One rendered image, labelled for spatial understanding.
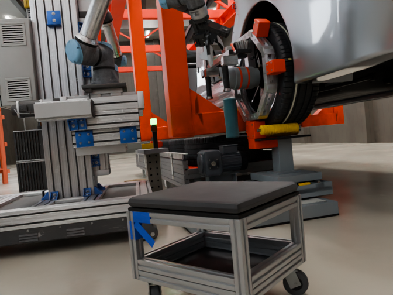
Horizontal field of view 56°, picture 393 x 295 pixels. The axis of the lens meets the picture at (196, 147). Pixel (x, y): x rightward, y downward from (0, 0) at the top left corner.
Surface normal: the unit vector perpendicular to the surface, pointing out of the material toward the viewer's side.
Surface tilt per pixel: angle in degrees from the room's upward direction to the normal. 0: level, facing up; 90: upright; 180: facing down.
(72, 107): 90
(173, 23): 90
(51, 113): 90
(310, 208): 90
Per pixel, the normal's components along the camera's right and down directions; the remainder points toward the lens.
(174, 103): 0.26, 0.00
